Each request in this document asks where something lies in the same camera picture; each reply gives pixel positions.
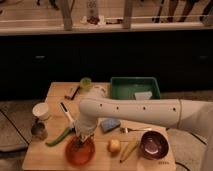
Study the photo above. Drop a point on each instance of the yellow apple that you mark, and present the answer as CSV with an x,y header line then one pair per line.
x,y
114,146

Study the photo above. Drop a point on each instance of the yellow banana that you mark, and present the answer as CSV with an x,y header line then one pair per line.
x,y
128,149

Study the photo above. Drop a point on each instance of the white handled knife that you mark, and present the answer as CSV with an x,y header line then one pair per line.
x,y
67,115

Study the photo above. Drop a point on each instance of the blue sponge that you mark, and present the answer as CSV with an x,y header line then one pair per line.
x,y
109,124

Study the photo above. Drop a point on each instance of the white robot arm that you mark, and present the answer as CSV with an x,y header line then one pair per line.
x,y
187,115

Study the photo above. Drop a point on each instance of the wooden table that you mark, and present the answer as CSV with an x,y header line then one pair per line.
x,y
40,157

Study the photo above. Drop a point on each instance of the green cucumber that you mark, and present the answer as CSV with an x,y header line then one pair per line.
x,y
61,137

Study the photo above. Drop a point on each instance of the green plastic bin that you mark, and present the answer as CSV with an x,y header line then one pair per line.
x,y
125,88

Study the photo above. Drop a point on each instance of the metal fork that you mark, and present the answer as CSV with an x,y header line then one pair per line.
x,y
127,130

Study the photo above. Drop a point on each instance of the purple bowl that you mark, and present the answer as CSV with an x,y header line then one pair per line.
x,y
153,145

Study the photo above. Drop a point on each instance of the red bowl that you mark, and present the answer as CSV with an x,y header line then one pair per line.
x,y
79,157

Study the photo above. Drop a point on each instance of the green cup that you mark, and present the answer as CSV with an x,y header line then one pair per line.
x,y
85,84

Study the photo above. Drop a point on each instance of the dark grapes bunch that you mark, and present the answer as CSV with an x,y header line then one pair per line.
x,y
77,146

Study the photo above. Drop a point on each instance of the dark brown utensil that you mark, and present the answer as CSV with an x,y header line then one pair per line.
x,y
72,94

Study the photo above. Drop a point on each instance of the white cloth in bin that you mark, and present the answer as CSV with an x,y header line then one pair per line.
x,y
143,95

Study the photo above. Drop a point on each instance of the metal tin can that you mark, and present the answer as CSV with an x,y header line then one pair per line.
x,y
38,131

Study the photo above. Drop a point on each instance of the white cup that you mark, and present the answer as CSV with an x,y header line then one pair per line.
x,y
41,110

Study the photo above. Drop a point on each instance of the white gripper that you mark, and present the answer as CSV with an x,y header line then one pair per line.
x,y
85,126

